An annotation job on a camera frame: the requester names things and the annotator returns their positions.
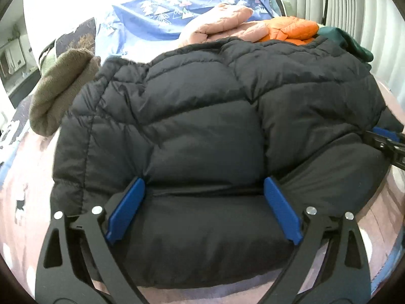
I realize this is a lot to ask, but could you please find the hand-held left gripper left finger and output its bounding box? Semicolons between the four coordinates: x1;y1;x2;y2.
35;177;147;304

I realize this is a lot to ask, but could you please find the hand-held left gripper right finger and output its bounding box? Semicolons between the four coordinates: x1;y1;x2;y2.
263;176;371;304

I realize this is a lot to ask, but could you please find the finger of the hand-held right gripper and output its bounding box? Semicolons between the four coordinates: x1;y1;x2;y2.
362;127;405;170

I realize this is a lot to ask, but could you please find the black hooded puffer jacket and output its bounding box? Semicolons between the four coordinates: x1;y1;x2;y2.
51;35;397;290

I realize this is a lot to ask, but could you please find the dark green garment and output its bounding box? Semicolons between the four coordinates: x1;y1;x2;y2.
316;26;374;63

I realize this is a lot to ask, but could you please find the brown fleece garment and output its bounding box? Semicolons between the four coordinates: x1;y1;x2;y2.
28;48;102;137

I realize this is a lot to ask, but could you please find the orange puffer jacket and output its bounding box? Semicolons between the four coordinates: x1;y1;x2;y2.
259;17;319;44

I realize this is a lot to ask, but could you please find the blue tree-print sheet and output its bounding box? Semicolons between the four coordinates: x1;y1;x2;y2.
93;0;279;67

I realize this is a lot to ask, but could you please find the pink puffer jacket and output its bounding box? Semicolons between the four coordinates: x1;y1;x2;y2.
177;3;269;48

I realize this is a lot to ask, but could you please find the arched wall niche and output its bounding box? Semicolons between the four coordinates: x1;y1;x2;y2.
0;25;35;99

